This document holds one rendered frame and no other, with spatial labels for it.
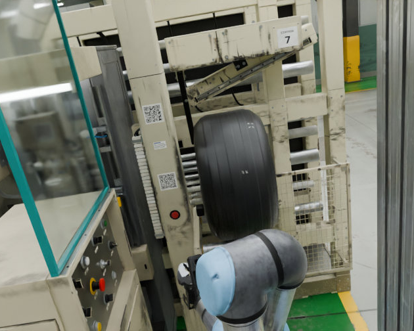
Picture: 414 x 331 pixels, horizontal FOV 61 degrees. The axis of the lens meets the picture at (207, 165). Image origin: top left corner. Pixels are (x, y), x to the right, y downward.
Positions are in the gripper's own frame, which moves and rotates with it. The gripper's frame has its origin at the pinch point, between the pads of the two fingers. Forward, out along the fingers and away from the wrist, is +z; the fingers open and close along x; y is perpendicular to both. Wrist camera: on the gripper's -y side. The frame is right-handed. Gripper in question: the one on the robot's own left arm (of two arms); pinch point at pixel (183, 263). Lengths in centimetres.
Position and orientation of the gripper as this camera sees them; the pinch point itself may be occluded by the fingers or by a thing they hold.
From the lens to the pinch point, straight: 123.1
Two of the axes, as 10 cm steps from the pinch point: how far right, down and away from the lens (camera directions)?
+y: 0.4, 9.6, 2.8
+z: -4.0, -2.4, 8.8
